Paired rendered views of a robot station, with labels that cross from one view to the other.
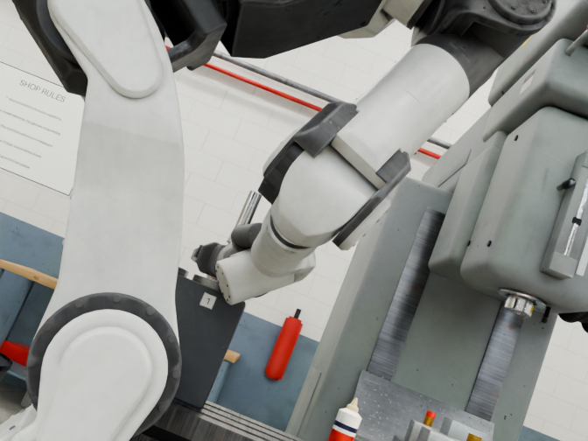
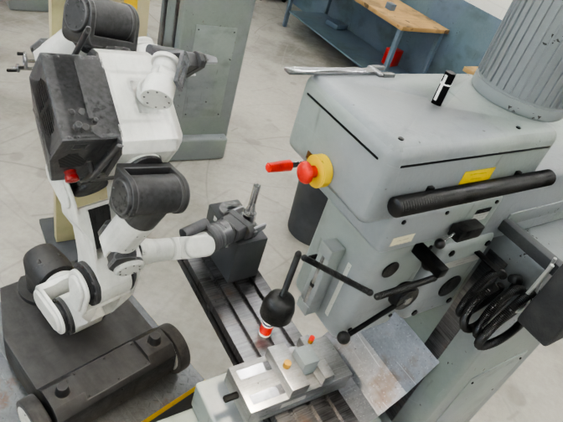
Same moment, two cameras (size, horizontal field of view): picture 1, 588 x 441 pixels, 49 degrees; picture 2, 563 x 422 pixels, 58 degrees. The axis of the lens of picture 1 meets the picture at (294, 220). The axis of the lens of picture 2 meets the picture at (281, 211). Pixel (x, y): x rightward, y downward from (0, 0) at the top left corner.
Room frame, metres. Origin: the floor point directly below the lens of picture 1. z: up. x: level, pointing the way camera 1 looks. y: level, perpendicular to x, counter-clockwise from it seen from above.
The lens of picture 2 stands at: (0.33, -0.95, 2.22)
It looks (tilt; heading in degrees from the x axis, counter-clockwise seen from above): 36 degrees down; 47
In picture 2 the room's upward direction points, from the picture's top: 18 degrees clockwise
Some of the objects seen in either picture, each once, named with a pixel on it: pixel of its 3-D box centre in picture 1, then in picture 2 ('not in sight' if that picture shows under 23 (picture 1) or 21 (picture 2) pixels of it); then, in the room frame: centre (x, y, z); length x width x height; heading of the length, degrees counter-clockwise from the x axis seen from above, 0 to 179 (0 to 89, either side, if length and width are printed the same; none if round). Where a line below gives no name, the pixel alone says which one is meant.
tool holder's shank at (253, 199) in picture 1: (243, 220); (253, 199); (1.16, 0.08, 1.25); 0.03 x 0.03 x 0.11
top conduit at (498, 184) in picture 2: not in sight; (479, 189); (1.14, -0.57, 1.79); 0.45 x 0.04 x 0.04; 179
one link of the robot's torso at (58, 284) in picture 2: not in sight; (73, 301); (0.66, 0.32, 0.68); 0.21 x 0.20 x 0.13; 103
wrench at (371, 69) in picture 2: not in sight; (341, 70); (0.97, -0.30, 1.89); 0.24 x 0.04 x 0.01; 179
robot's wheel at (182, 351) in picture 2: not in sight; (170, 347); (0.98, 0.11, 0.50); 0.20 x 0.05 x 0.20; 103
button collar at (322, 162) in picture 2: not in sight; (318, 171); (0.88, -0.42, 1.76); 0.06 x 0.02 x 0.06; 89
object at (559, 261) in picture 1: (574, 214); (319, 277); (1.00, -0.42, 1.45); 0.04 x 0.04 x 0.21; 89
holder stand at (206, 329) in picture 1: (168, 325); (233, 239); (1.15, 0.13, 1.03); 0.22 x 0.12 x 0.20; 91
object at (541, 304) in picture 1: (521, 297); not in sight; (1.11, -0.42, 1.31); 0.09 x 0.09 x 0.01
